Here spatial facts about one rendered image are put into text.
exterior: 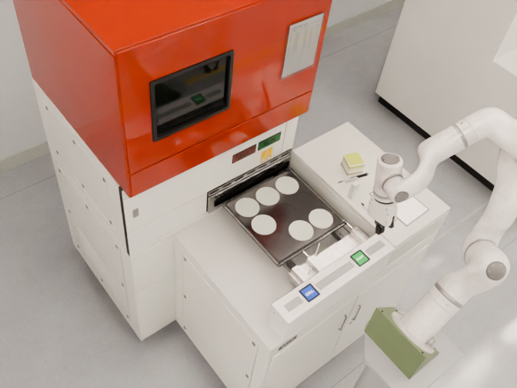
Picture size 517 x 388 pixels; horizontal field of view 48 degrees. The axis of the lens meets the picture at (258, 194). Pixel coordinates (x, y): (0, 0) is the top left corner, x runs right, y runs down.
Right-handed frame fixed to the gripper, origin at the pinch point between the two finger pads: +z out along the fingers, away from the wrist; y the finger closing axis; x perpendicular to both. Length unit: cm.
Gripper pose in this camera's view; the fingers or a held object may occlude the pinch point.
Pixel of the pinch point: (380, 228)
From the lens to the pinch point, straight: 213.6
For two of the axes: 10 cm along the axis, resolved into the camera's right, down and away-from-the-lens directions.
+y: 6.3, 4.9, -6.1
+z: 0.3, 7.6, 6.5
